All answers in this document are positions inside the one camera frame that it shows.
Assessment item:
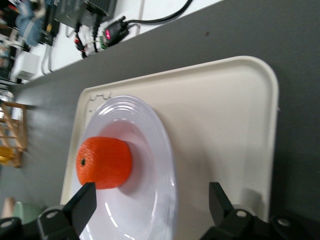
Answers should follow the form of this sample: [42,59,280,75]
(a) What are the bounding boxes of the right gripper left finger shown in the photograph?
[37,182,98,240]

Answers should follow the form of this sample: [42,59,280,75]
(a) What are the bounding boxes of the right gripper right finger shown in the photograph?
[199,182,253,240]

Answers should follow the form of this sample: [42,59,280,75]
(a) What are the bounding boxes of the orange fruit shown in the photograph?
[76,136,133,191]

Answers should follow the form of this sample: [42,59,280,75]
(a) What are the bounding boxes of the white round plate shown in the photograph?
[77,94,179,240]

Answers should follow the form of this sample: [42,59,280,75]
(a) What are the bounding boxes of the light green bowl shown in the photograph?
[13,201,47,222]

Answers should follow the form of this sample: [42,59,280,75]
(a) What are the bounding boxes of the wooden cutting board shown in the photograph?
[1,196,16,219]

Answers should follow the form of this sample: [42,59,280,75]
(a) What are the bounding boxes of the cream bear print tray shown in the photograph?
[59,55,280,240]

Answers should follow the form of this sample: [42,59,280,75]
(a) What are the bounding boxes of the wooden peg mug rack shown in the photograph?
[0,101,28,169]

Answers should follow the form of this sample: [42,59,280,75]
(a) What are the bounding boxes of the small white box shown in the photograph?
[11,52,42,81]

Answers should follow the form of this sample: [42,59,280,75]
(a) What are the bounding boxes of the black adapter with red light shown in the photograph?
[99,15,131,48]

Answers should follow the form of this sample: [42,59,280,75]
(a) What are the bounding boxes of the blue bag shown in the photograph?
[14,0,47,46]

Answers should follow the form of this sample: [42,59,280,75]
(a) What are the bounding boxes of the dark electronics box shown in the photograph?
[53,0,118,27]

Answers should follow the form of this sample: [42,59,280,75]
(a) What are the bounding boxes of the grey desk cable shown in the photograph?
[40,44,55,75]

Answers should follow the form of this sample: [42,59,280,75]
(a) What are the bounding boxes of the red and black wires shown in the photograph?
[73,22,100,59]

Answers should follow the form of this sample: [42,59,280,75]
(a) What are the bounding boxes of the thick black desk cable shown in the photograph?
[126,0,194,26]

